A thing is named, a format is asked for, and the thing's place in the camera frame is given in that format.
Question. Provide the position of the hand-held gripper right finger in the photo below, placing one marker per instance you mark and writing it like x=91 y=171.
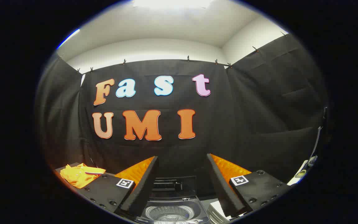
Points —
x=221 y=183

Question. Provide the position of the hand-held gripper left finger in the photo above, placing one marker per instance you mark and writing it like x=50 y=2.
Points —
x=144 y=183

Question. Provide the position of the dark glass washing machine lid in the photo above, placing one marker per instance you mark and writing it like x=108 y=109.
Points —
x=172 y=186

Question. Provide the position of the grey washing machine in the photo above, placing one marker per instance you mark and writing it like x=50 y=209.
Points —
x=172 y=213

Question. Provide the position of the orange polo shirt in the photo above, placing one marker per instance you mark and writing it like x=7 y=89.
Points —
x=79 y=177

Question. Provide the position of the white ribbed object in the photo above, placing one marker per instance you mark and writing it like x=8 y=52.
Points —
x=218 y=211

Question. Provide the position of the black backdrop cloth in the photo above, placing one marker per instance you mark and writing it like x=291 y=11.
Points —
x=244 y=124

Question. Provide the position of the white flat panel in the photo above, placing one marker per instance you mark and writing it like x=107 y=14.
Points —
x=295 y=178

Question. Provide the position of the grey cabinet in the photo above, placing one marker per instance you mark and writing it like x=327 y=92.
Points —
x=61 y=169

